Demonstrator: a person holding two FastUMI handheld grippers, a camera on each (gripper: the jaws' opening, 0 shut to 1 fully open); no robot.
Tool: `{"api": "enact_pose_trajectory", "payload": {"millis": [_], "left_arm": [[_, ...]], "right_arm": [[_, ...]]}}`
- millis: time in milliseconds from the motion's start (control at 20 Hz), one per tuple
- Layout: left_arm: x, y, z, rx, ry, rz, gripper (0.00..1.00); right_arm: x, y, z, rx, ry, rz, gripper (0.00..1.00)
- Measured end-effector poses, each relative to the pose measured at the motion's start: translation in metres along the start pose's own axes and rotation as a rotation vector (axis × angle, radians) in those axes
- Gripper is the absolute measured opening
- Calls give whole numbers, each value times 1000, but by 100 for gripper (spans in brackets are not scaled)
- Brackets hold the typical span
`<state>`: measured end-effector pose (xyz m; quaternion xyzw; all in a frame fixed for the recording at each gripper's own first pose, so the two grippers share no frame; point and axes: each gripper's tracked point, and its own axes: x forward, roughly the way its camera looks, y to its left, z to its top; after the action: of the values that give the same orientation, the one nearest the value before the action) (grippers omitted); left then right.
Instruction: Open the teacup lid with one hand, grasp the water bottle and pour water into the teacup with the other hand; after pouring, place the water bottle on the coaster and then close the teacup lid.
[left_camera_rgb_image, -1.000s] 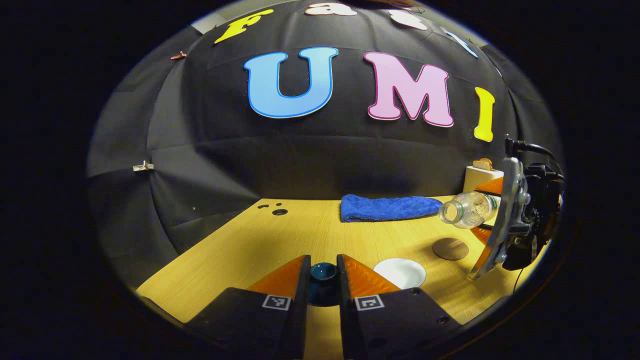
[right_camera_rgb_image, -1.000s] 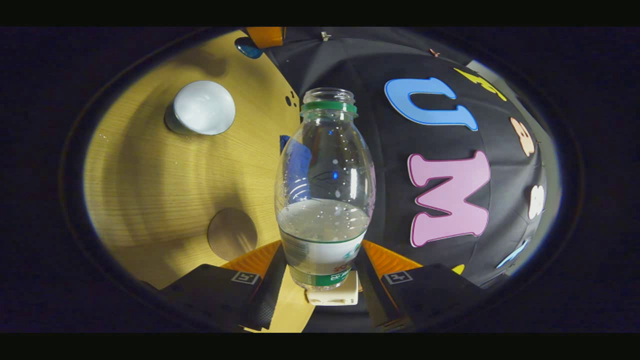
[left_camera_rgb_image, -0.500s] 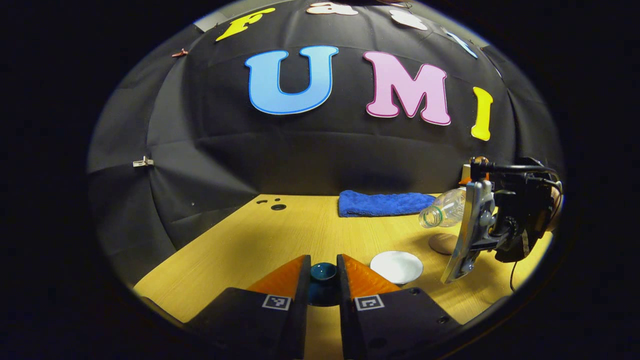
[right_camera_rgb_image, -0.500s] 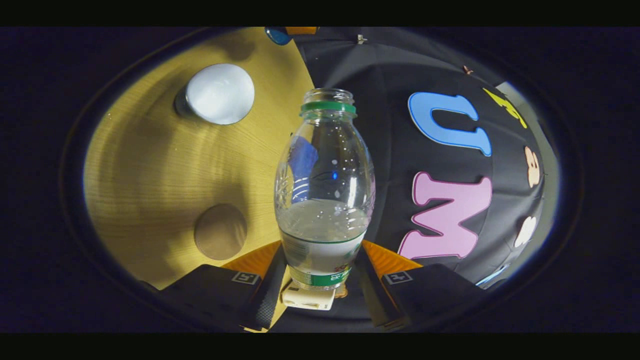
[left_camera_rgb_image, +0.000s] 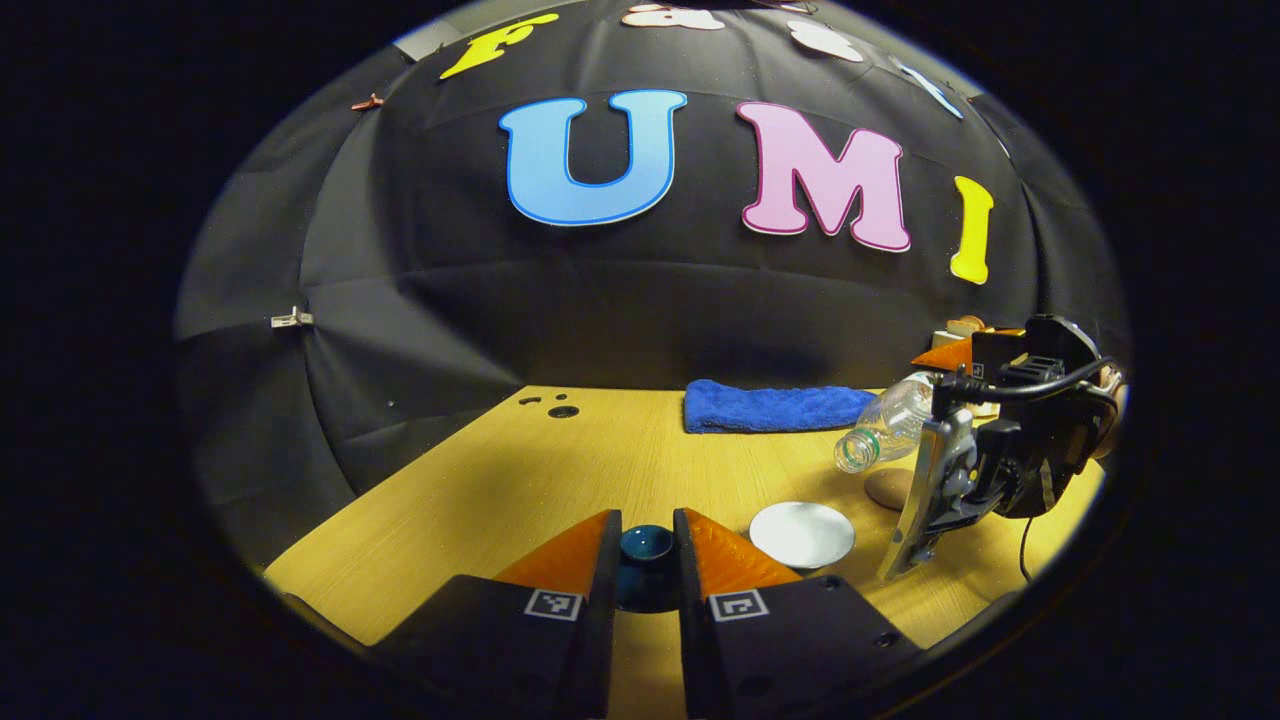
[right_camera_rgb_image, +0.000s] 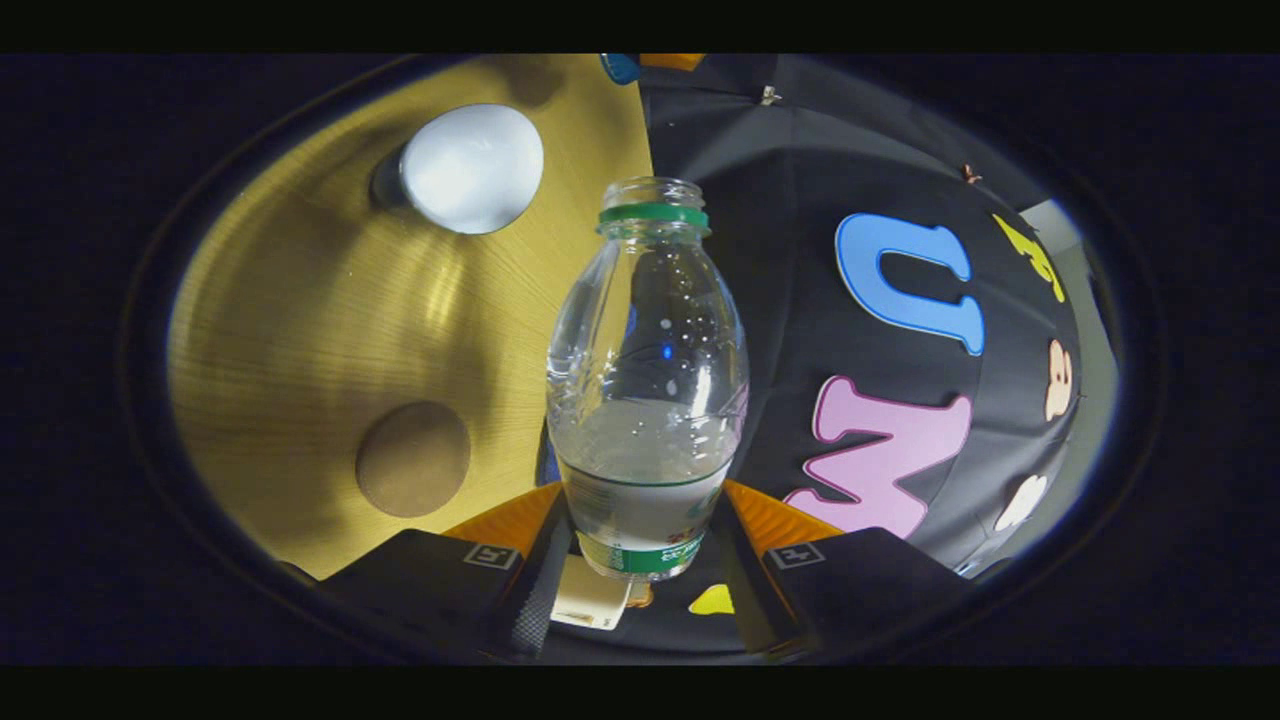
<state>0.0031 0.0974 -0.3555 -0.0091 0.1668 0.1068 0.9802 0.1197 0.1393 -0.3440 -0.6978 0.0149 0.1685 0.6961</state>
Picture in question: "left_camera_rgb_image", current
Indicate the toast slice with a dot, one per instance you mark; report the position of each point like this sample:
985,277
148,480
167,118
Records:
966,324

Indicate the black backdrop cloth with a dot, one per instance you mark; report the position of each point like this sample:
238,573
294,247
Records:
600,300

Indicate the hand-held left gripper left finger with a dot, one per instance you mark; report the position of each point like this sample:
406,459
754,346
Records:
605,600

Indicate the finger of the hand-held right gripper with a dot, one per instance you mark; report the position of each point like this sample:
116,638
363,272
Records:
950,355

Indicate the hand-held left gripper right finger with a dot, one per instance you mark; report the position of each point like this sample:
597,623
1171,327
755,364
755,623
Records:
692,610

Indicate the white backdrop clip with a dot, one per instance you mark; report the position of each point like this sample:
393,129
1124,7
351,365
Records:
291,319

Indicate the blue towel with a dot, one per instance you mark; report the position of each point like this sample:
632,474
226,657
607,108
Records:
770,408

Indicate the round brown coaster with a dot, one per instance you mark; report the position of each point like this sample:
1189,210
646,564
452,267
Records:
888,490

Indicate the clear plastic water bottle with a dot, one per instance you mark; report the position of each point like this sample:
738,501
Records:
890,420

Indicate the copper backdrop clip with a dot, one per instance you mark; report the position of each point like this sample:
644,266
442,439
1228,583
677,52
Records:
367,102

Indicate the white teacup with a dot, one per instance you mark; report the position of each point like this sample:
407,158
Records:
802,535

